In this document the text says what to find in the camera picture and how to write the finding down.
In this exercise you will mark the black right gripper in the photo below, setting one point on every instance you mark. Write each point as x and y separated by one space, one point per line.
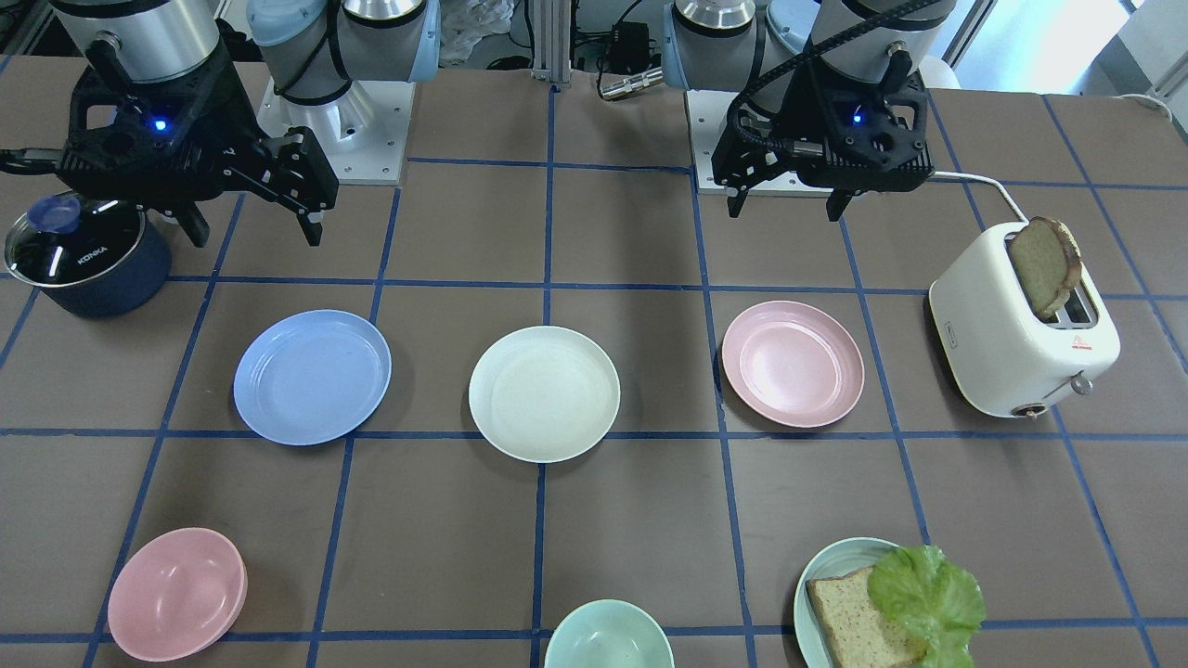
238 127

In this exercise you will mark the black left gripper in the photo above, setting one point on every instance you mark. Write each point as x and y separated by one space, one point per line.
767 123

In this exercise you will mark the pink plate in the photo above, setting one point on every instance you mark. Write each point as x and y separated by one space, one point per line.
793 364

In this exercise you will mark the blue plate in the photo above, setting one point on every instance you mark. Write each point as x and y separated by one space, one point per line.
312 377

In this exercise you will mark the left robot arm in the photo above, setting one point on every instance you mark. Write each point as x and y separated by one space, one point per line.
748 51

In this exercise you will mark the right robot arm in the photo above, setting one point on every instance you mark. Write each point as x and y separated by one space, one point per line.
308 52

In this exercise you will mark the dark blue pot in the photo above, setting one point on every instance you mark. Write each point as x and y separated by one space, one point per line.
130 282

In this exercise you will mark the glass pot lid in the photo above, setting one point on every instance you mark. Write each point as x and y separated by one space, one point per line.
68 238

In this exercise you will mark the black power adapter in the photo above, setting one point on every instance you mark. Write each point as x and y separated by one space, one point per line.
629 48

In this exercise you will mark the bread slice in toaster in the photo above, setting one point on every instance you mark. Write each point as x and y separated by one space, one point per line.
1047 263

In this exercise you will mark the white toaster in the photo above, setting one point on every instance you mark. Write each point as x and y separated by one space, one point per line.
1005 361

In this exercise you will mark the white plate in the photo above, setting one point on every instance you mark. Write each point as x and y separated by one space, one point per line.
544 394

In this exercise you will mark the mint green plate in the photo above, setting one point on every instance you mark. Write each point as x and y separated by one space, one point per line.
838 559

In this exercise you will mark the pink bowl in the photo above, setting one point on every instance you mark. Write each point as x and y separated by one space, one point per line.
177 595

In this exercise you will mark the green lettuce leaf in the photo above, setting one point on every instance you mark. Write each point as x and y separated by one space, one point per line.
933 600

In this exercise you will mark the bread slice on plate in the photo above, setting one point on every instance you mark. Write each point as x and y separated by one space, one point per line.
857 633

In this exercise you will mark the mint green bowl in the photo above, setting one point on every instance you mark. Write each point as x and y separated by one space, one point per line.
608 633

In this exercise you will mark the aluminium frame post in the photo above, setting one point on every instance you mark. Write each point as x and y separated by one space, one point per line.
552 25

